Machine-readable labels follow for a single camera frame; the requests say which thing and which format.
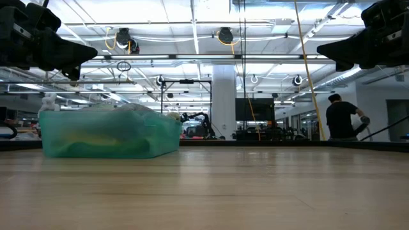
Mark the black background stand frame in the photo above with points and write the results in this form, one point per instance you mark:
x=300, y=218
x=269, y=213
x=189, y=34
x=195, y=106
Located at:
x=187, y=81

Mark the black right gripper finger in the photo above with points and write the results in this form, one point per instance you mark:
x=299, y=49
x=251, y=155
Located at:
x=348, y=48

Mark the person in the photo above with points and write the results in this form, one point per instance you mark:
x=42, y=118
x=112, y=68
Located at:
x=340, y=118

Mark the black background equipment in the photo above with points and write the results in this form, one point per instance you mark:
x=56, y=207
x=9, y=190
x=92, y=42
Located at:
x=204, y=124

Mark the white background figure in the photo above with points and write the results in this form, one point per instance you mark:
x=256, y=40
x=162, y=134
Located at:
x=48, y=102

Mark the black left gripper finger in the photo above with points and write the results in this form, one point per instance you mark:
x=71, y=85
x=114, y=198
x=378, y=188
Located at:
x=67, y=51

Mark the pale green microfiber towel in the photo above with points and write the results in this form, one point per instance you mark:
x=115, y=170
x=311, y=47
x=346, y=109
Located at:
x=134, y=108

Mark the white square pillar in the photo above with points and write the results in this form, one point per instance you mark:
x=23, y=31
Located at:
x=223, y=96

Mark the teal translucent plastic bin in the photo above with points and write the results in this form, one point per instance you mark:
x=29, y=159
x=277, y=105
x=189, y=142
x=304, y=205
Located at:
x=128, y=131

